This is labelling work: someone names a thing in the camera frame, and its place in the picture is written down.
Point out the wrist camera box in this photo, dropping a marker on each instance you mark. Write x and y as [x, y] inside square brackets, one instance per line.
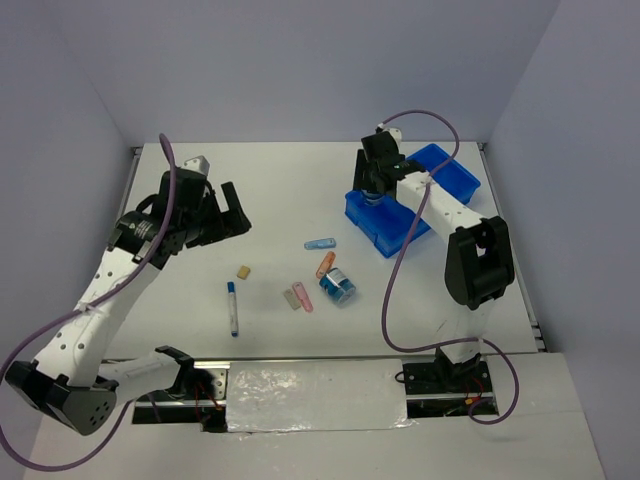
[198, 165]
[395, 133]

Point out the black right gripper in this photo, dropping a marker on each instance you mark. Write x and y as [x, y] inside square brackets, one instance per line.
[362, 178]

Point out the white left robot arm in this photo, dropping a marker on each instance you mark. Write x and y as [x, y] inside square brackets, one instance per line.
[68, 379]

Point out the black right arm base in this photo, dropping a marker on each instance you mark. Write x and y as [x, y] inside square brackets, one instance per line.
[438, 388]

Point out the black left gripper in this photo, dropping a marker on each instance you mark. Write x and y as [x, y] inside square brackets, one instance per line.
[234, 220]

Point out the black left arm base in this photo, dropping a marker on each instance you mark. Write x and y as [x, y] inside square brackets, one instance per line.
[202, 403]

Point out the blue utility knife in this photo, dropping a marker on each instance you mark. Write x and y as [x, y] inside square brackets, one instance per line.
[320, 244]

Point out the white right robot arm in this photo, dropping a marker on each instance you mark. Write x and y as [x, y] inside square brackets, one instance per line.
[437, 292]

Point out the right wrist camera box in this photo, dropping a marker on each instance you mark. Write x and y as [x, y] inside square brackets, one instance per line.
[395, 133]

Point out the blue tape roll jar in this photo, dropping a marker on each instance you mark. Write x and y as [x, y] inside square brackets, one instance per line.
[337, 286]

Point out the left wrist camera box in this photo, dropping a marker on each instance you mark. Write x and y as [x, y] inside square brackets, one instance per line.
[198, 165]

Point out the blue capped white marker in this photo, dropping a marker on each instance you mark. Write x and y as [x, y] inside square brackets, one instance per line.
[233, 311]

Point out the pink utility knife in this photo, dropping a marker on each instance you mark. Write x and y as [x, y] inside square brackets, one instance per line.
[302, 296]

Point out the silver foil cover plate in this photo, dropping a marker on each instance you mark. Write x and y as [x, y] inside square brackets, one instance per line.
[324, 395]

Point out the grey metal blade case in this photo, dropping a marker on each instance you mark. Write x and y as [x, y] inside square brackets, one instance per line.
[292, 299]

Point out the tan eraser block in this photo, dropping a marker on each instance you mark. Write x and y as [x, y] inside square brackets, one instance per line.
[243, 272]

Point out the orange utility knife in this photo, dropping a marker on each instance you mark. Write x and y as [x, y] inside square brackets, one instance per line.
[326, 264]

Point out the blue plastic sorting bin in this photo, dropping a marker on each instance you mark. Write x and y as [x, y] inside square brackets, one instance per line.
[386, 222]

